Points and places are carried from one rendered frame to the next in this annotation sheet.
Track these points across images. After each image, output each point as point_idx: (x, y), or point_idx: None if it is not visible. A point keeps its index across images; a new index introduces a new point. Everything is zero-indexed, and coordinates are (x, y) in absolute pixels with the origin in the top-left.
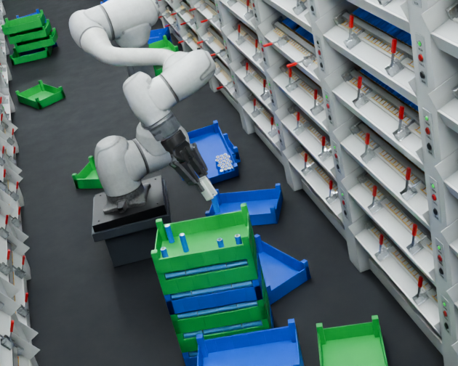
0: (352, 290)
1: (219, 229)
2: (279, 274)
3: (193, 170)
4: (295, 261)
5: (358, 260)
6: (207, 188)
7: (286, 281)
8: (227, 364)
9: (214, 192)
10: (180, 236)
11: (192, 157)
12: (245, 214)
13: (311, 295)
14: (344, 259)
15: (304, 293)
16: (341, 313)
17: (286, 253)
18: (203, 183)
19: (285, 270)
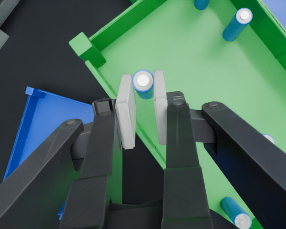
0: (43, 28)
1: (140, 116)
2: (49, 131)
3: (168, 135)
4: (26, 112)
5: None
6: (156, 82)
7: (69, 98)
8: None
9: (131, 81)
10: (274, 140)
11: (108, 179)
12: (95, 46)
13: (71, 69)
14: None
15: (69, 80)
16: (86, 18)
17: (5, 149)
18: (163, 92)
19: (38, 129)
